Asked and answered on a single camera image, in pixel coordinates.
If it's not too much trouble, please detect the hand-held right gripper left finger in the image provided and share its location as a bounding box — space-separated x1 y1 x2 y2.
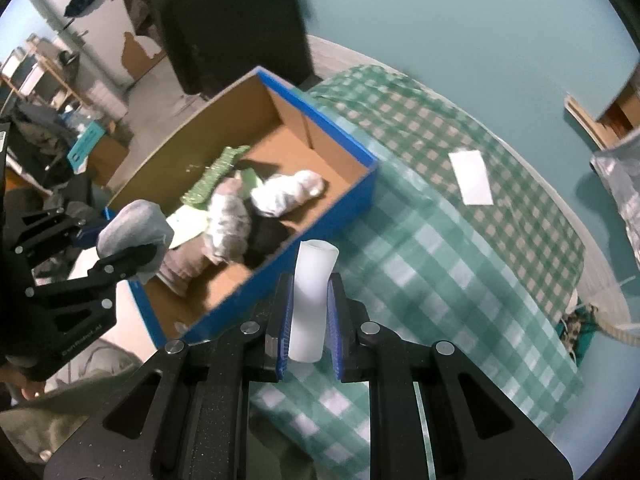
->
42 272 296 480

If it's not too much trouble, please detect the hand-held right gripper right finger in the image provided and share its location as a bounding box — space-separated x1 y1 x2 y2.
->
326 272 573 480

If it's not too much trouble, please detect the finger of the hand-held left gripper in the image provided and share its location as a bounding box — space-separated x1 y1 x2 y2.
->
7 205 108 273
25 244 158 307

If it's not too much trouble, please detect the white sock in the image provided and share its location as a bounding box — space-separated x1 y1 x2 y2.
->
287 240 340 363

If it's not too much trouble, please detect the grey sock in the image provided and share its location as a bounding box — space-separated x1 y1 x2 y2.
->
96 200 175 286

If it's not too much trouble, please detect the beige sock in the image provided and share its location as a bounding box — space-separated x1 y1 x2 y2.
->
157 242 211 296

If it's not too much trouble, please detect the light green cloth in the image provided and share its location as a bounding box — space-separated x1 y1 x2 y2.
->
167 170 263 248

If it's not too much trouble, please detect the black sock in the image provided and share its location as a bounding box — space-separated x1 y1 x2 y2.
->
244 215 293 268

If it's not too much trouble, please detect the blue cardboard box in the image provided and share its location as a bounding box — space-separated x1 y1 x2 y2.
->
102 65 378 348

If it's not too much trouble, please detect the grey white patterned cloth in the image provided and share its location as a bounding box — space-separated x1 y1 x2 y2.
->
207 187 251 263

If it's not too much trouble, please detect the green speckled sock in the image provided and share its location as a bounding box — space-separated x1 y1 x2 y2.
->
181 145 251 208

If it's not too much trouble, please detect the person's left hand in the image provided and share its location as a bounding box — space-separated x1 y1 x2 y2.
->
0 365 48 403

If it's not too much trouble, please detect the grey green clothing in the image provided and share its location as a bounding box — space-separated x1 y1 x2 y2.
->
0 340 166 463

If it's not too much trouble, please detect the teal box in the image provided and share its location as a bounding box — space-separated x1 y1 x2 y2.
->
67 120 108 171

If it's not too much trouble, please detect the wooden shelf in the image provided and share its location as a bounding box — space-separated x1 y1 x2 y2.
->
0 32 81 111

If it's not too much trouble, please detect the green beige checkered sheet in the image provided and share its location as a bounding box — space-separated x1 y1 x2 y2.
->
307 65 586 326

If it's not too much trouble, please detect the white paper sheet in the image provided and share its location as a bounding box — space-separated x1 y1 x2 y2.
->
448 150 496 206

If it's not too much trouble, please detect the dark umbrella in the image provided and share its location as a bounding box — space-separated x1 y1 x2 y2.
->
64 0 106 18

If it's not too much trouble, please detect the dark cabinet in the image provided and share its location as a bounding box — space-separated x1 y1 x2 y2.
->
150 0 321 98

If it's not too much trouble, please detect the striped tube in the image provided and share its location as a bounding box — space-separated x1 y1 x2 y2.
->
597 305 640 346

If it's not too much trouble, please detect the silver foil sheet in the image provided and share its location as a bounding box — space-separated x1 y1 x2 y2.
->
590 130 640 266

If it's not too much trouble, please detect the wooden board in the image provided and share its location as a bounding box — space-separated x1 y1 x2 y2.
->
564 60 640 148

